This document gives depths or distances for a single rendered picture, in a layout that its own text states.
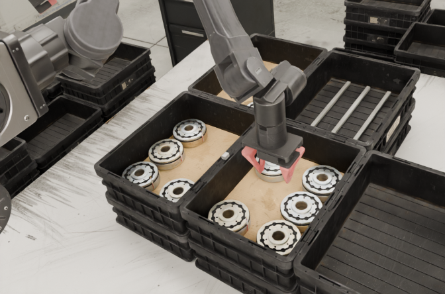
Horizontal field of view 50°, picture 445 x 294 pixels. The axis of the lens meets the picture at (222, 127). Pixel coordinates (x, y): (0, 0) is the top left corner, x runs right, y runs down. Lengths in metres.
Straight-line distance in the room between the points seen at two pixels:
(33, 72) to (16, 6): 3.74
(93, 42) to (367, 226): 0.79
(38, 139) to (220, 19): 1.75
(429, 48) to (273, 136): 1.75
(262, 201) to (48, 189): 0.75
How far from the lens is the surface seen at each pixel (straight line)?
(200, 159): 1.39
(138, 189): 1.20
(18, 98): 0.66
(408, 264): 1.15
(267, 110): 0.84
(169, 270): 1.32
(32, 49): 0.67
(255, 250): 1.03
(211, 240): 1.13
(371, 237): 1.18
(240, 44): 0.85
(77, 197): 1.60
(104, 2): 0.73
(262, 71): 0.84
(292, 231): 1.14
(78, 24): 0.70
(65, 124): 2.52
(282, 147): 0.90
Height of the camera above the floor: 1.75
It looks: 38 degrees down
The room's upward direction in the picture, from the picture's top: 9 degrees counter-clockwise
